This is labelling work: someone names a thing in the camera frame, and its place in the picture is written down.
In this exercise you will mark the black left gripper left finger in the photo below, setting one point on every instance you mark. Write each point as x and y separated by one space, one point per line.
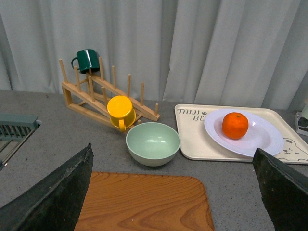
54 203

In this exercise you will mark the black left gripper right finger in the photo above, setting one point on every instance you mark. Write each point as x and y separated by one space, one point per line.
284 192

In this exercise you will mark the white ridged plate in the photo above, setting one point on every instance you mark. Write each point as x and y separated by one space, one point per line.
261 134

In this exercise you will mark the orange mandarin fruit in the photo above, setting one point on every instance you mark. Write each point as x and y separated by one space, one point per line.
235 125

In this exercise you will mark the wooden cutting board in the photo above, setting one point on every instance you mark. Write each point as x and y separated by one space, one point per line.
139 202

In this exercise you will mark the white cup holder rack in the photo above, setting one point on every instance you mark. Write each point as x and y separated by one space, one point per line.
301 124

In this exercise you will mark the light green cup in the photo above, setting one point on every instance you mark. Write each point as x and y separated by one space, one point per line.
304 112

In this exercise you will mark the grey-green dish rack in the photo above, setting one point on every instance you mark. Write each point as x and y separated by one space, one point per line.
15 129

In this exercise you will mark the beige bear tray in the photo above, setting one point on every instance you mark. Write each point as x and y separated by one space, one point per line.
195 142

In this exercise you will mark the yellow mug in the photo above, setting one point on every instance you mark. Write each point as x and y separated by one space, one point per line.
121 112

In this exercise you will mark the light green bowl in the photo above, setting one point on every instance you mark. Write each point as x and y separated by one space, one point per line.
152 144

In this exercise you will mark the wooden peg drying rack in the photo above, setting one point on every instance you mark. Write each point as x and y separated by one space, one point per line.
89 98

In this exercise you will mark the grey curtain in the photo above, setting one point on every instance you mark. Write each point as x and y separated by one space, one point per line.
251 53

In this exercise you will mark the dark green mug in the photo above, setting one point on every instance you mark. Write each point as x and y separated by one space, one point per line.
88 60

